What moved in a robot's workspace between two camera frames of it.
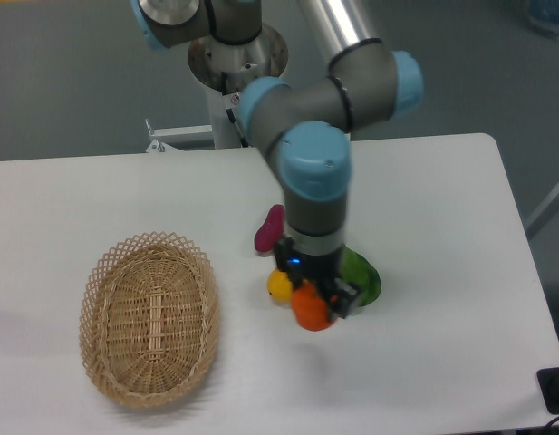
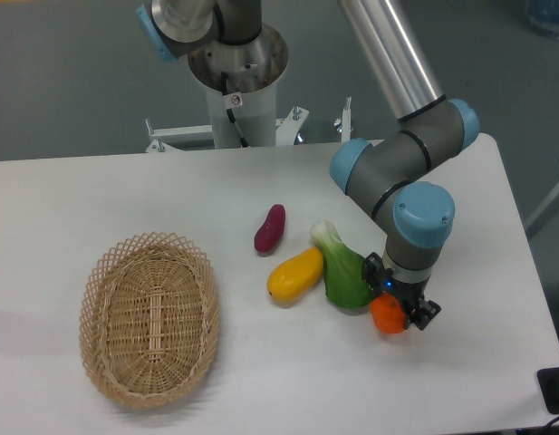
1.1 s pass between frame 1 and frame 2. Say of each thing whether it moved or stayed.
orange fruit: moved
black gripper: moved
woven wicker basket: stayed
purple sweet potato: stayed
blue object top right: stayed
